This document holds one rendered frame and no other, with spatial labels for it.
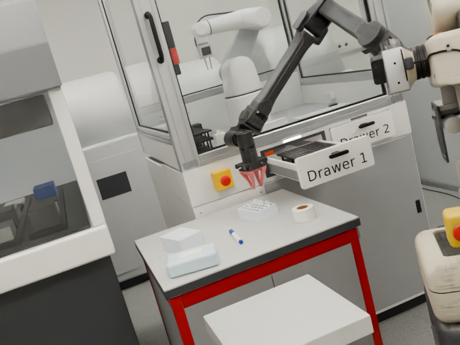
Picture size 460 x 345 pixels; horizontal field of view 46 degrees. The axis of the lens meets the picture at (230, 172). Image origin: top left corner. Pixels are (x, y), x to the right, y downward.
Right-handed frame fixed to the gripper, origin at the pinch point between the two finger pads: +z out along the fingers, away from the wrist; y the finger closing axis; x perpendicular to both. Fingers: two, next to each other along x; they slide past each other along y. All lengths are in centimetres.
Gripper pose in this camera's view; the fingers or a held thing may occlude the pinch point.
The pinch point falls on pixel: (257, 185)
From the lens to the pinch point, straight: 192.8
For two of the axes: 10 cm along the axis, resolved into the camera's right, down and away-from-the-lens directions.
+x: 5.1, 0.6, -8.6
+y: -8.2, 3.2, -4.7
